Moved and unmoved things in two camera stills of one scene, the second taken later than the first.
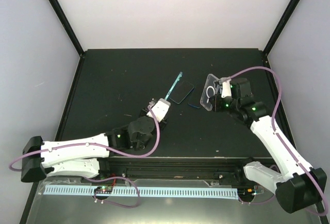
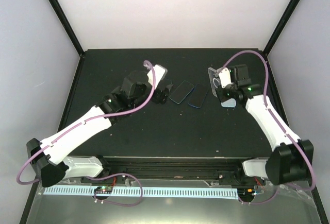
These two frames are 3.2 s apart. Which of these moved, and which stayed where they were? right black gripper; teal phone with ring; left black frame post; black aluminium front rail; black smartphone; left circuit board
Moved: teal phone with ring; right black gripper
Stayed: left black frame post; left circuit board; black smartphone; black aluminium front rail
